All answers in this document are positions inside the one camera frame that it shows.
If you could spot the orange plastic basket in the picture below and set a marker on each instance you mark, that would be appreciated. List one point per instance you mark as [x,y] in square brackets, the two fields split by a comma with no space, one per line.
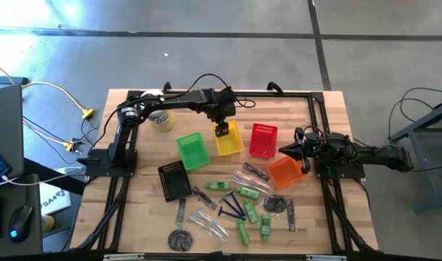
[284,173]

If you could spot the silver edge bracket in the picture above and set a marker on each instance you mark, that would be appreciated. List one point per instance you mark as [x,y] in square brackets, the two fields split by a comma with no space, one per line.
[326,258]
[123,257]

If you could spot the small yellow object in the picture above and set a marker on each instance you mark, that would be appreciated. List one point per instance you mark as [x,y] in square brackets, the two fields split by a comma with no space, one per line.
[48,223]

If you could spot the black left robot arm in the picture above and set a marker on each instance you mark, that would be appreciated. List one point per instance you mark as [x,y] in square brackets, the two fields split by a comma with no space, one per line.
[177,101]

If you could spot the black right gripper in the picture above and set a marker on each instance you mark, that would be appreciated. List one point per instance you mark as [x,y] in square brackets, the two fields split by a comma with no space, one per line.
[311,148]

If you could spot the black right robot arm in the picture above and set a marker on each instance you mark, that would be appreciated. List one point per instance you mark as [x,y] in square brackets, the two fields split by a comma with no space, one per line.
[380,156]

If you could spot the black plastic basket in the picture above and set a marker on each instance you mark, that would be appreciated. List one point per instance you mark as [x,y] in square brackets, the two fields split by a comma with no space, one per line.
[174,181]

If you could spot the red plastic basket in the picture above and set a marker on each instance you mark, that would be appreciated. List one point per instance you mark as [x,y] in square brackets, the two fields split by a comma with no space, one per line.
[263,141]

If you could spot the round black item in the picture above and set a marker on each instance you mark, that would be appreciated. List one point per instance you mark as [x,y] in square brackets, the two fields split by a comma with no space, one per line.
[180,240]
[275,204]

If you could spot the yellow plastic basket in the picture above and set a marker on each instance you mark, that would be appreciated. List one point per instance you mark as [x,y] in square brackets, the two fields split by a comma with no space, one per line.
[232,145]

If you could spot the black computer mouse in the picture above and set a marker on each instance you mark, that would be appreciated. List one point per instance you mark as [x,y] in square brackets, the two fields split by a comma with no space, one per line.
[20,223]

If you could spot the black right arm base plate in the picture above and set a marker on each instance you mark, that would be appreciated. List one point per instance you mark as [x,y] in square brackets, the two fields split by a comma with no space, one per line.
[351,173]

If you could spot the blue-grey table frame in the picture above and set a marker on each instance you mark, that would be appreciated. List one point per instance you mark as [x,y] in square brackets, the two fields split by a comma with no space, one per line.
[420,123]

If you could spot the black side desk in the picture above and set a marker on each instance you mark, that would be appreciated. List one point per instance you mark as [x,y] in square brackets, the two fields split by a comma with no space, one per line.
[28,188]

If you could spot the grey laptop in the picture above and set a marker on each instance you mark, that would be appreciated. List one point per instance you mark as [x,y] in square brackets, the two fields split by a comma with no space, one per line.
[4,127]

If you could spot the white power adapter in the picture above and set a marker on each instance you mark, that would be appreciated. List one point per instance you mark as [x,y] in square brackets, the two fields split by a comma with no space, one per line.
[70,170]

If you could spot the green travel bottle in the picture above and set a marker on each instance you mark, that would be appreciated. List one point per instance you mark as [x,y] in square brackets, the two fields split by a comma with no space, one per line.
[243,233]
[249,193]
[251,212]
[265,226]
[217,186]

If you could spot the green plastic basket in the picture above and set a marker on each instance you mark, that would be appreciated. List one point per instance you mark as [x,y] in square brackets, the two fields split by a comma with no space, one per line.
[193,152]

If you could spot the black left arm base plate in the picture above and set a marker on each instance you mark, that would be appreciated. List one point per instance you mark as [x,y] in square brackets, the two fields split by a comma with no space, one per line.
[97,165]

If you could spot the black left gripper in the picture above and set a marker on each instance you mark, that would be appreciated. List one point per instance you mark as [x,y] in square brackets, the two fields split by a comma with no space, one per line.
[222,103]

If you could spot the yellow Lysol wipes canister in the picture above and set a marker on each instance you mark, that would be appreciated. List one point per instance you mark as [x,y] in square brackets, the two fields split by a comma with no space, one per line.
[162,121]

